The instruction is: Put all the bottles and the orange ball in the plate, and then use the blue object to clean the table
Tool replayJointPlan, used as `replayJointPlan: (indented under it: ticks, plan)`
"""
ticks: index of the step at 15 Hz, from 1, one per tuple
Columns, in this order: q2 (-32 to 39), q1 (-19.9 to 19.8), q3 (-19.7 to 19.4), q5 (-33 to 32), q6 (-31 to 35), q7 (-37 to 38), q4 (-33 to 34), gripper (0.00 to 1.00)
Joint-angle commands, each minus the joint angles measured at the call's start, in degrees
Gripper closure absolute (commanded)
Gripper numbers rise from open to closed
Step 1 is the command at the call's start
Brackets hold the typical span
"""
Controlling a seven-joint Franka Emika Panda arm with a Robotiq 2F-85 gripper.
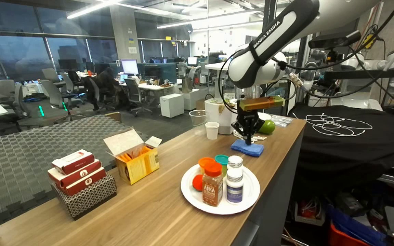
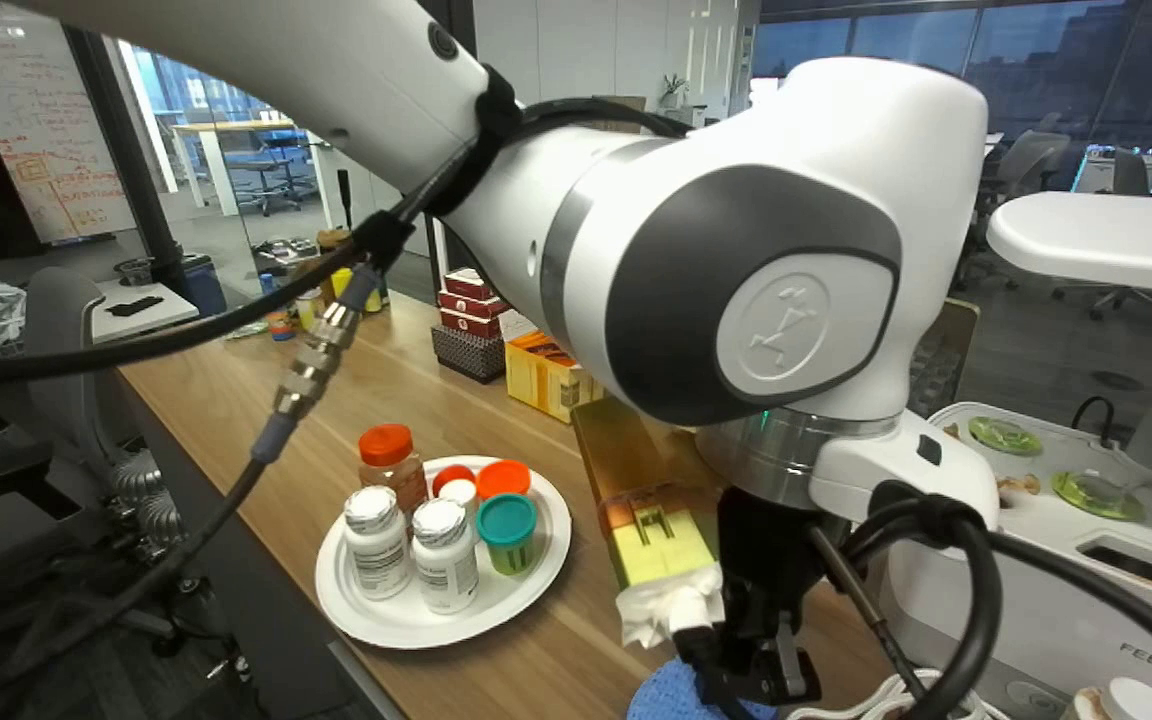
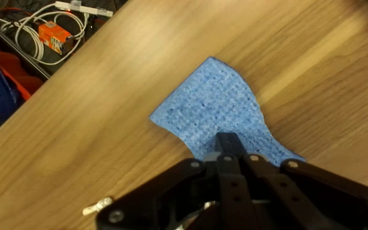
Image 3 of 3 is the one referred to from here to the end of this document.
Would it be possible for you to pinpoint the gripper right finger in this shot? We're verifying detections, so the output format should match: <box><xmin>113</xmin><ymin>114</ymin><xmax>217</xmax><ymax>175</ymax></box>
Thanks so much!
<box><xmin>243</xmin><ymin>154</ymin><xmax>368</xmax><ymax>230</ymax></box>

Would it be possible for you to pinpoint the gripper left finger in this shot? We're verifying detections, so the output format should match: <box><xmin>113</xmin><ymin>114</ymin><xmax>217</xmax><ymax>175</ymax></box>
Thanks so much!
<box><xmin>96</xmin><ymin>132</ymin><xmax>258</xmax><ymax>230</ymax></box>

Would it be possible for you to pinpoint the blue cleaning cloth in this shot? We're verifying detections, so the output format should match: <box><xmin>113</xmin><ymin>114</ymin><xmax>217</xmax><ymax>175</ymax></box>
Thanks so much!
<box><xmin>149</xmin><ymin>57</ymin><xmax>305</xmax><ymax>167</ymax></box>

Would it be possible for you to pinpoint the small white plastic piece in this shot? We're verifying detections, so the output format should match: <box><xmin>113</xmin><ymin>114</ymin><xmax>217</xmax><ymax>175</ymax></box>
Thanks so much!
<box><xmin>82</xmin><ymin>196</ymin><xmax>113</xmax><ymax>216</ymax></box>

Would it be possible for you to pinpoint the orange small carton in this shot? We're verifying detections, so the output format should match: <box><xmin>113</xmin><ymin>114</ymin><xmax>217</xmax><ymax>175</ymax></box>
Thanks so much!
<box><xmin>38</xmin><ymin>21</ymin><xmax>75</xmax><ymax>55</ymax></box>

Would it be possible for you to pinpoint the white power strip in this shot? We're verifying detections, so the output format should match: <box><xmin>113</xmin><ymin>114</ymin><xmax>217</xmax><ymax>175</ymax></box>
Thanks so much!
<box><xmin>55</xmin><ymin>1</ymin><xmax>114</xmax><ymax>18</ymax></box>

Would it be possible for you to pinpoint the orange cloth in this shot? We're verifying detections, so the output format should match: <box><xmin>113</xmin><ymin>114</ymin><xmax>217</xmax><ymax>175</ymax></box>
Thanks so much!
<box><xmin>0</xmin><ymin>45</ymin><xmax>44</xmax><ymax>101</ymax></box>

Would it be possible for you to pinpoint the coil of white cable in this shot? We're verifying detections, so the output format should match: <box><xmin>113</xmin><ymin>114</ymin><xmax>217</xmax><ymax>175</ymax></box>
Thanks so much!
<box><xmin>0</xmin><ymin>3</ymin><xmax>89</xmax><ymax>66</ymax></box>

